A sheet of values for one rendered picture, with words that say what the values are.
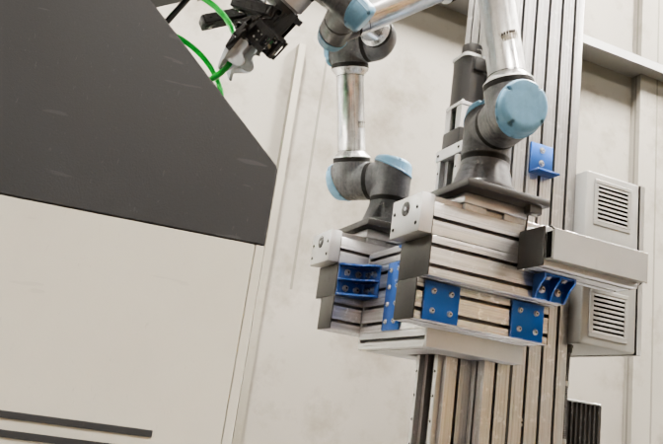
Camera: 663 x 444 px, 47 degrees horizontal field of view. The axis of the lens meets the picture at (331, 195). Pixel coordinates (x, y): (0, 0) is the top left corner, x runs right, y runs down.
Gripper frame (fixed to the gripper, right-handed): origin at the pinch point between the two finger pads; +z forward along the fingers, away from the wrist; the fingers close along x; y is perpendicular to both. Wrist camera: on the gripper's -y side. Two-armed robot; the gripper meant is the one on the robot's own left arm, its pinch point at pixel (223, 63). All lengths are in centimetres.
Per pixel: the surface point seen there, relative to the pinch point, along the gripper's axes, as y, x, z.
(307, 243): -24, 221, 76
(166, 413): 60, -35, 42
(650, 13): -24, 416, -171
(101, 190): 22, -37, 25
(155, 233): 33, -32, 24
